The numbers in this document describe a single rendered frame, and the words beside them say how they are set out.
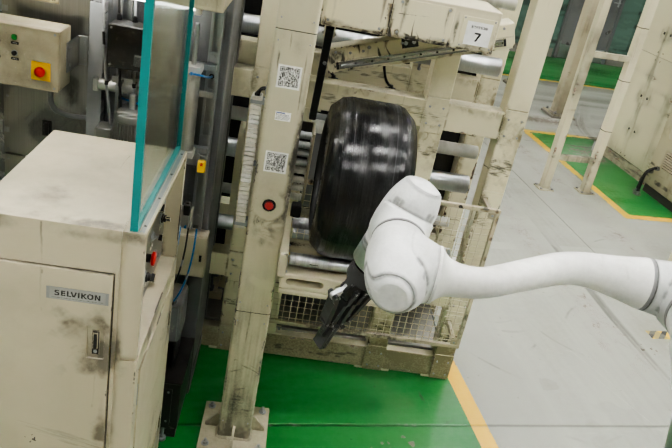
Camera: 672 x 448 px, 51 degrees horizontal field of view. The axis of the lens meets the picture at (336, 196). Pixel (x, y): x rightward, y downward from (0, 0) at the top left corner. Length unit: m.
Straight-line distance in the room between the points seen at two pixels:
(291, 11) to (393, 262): 1.20
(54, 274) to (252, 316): 0.99
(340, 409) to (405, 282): 2.13
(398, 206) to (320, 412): 2.00
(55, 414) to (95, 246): 0.53
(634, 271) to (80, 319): 1.27
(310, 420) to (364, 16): 1.70
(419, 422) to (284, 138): 1.54
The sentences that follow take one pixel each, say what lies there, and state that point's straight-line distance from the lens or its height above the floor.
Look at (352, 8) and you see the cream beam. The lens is 2.43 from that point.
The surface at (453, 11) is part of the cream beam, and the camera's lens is 2.47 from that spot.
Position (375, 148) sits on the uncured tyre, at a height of 1.36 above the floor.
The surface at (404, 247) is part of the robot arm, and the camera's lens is 1.16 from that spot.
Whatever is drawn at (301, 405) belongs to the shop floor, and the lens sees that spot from 3.19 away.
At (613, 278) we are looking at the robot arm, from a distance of 1.38.
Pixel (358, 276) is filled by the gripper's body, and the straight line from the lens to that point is 1.37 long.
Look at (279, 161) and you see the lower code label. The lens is 2.31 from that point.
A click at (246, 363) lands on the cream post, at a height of 0.39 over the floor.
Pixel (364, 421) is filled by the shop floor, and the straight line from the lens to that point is 3.19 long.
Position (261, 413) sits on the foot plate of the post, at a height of 0.02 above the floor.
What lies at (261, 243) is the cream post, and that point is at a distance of 2.44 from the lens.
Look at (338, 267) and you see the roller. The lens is 2.39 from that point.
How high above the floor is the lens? 2.09
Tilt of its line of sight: 24 degrees down
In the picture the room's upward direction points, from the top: 11 degrees clockwise
